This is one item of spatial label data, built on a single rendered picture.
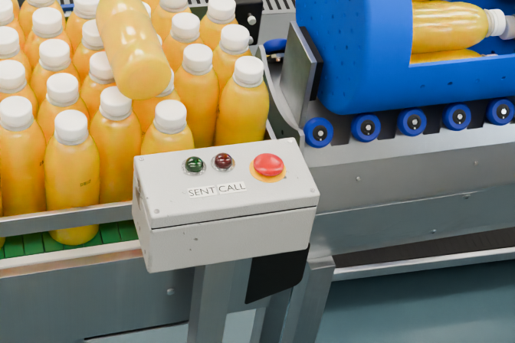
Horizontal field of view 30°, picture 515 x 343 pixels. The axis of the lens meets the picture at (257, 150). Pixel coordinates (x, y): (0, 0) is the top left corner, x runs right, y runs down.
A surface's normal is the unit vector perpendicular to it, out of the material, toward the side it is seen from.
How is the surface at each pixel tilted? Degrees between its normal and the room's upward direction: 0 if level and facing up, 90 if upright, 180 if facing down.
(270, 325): 90
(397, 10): 52
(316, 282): 90
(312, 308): 90
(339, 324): 0
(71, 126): 0
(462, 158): 70
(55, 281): 90
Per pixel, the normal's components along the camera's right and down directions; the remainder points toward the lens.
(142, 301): 0.28, 0.69
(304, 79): -0.95, 0.11
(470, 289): 0.11, -0.72
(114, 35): -0.54, -0.45
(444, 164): 0.30, 0.41
